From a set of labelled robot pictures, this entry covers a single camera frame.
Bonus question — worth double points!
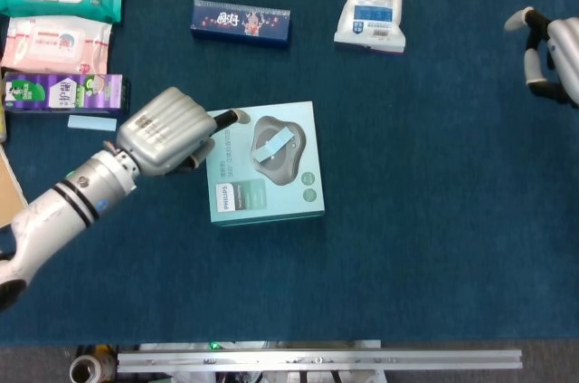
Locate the light blue sticky note pad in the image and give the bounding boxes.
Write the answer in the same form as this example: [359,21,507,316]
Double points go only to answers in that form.
[67,114,118,133]

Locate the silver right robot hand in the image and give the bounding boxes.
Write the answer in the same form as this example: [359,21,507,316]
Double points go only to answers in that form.
[504,6,579,109]

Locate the small pale blue strip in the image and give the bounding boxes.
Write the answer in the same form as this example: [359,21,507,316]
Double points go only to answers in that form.
[251,127,296,162]

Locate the green Philips speaker paper box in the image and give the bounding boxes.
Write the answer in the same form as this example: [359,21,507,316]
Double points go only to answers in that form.
[202,101,326,226]

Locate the brown cardboard sheet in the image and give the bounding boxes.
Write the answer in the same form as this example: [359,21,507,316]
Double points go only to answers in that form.
[0,145,29,228]

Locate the dark blue long box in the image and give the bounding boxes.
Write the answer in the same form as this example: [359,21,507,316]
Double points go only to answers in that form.
[190,0,292,50]

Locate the white blue plastic pouch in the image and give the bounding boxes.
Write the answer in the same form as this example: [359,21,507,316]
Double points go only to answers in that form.
[333,0,407,56]

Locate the aluminium profile rail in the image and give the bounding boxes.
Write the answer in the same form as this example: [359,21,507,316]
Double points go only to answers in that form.
[116,349,524,374]

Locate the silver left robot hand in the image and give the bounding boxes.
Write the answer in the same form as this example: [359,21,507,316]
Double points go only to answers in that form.
[102,86,251,176]

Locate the purple toothpaste box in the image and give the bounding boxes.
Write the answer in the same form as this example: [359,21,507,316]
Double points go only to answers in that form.
[2,72,131,117]

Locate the pink wet wipes pack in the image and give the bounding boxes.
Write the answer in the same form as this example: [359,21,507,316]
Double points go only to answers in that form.
[0,15,113,76]

